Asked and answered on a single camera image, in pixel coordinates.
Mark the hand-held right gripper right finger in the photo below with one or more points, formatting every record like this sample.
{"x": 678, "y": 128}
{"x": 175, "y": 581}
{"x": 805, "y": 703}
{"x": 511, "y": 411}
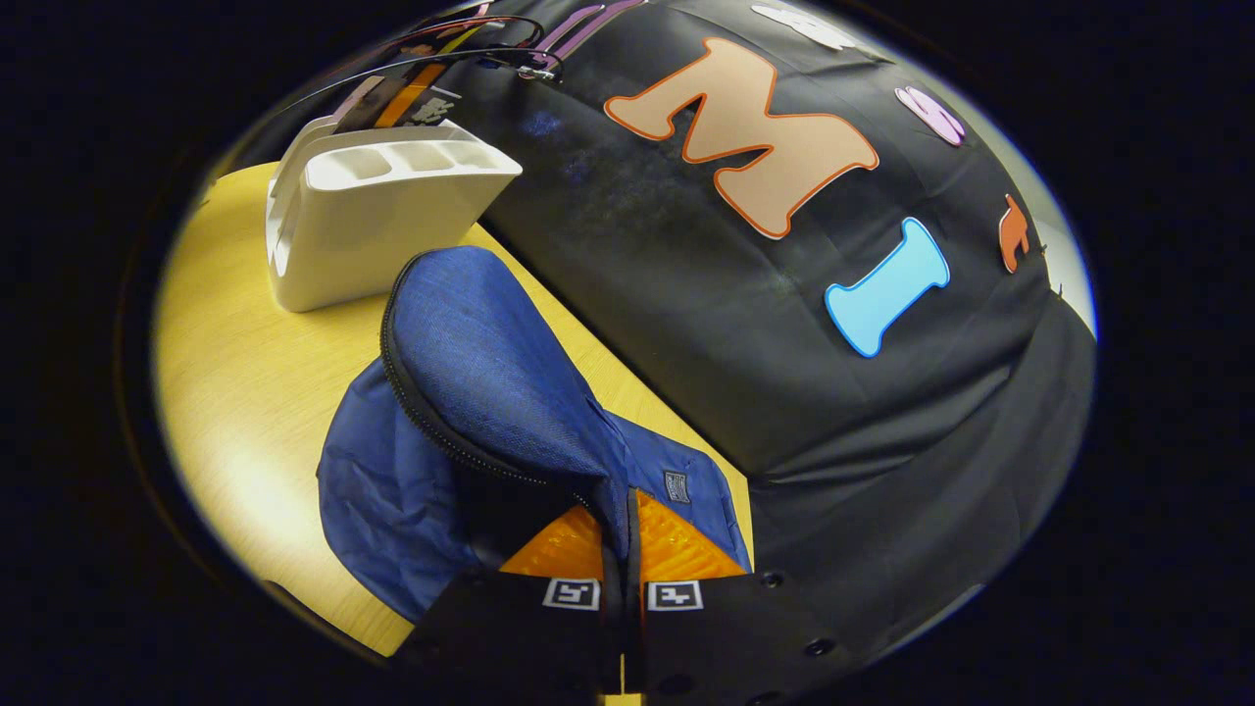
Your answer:
{"x": 726, "y": 637}

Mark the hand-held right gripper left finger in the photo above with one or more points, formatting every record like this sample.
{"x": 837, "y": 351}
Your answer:
{"x": 520, "y": 637}

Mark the blue schoolbag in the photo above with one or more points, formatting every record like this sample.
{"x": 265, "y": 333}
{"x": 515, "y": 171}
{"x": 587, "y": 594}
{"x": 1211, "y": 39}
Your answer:
{"x": 490, "y": 373}

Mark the white plastic bookshelf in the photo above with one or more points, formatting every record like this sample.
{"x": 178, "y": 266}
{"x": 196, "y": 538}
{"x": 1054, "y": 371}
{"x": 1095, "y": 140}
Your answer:
{"x": 392, "y": 226}

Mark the black backdrop cloth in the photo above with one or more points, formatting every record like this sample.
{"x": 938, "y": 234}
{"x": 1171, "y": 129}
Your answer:
{"x": 686, "y": 294}

